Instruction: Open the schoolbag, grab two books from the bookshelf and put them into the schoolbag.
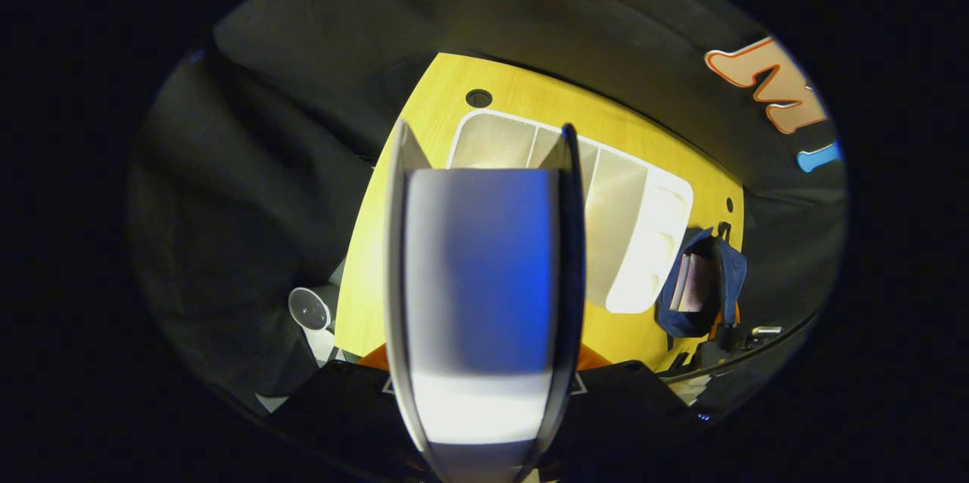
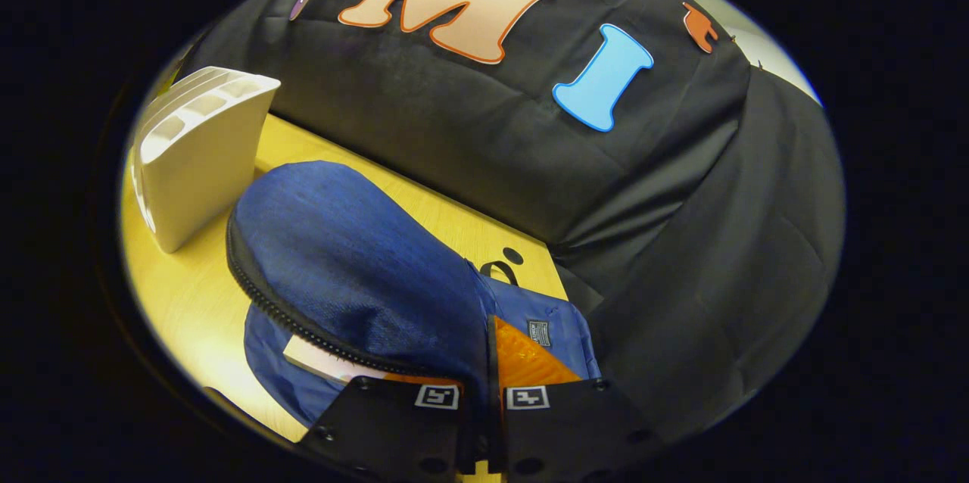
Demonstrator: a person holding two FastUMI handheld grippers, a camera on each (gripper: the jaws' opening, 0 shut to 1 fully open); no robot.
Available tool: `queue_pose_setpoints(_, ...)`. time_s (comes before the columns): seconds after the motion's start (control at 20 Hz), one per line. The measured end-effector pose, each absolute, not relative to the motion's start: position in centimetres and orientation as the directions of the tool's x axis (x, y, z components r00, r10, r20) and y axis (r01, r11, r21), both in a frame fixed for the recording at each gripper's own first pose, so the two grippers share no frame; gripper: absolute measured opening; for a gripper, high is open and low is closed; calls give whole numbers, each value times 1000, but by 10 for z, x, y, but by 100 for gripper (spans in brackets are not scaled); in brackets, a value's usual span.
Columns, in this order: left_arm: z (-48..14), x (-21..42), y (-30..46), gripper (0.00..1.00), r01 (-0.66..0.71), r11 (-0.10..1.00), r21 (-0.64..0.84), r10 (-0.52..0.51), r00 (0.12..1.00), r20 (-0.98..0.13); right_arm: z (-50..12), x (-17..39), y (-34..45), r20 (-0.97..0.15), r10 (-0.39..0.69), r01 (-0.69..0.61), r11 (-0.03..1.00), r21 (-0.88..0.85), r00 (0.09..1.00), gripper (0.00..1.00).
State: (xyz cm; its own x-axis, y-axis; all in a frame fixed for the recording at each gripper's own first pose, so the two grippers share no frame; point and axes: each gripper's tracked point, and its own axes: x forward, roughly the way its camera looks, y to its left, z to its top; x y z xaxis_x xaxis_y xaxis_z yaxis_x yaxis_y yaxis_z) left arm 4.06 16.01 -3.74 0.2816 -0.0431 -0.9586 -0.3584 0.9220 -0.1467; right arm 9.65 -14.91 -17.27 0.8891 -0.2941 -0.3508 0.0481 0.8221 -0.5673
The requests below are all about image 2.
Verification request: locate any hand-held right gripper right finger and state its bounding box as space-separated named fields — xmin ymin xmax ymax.
xmin=488 ymin=314 xmax=659 ymax=482

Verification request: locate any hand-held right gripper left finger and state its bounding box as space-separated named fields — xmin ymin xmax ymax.
xmin=299 ymin=375 xmax=485 ymax=481

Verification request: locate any pink purple book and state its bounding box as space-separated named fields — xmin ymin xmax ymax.
xmin=284 ymin=335 xmax=387 ymax=385

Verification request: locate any blue schoolbag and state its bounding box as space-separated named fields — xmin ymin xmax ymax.
xmin=227 ymin=160 xmax=603 ymax=427

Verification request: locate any white bookshelf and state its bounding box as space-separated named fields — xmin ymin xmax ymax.
xmin=130 ymin=67 xmax=281 ymax=254

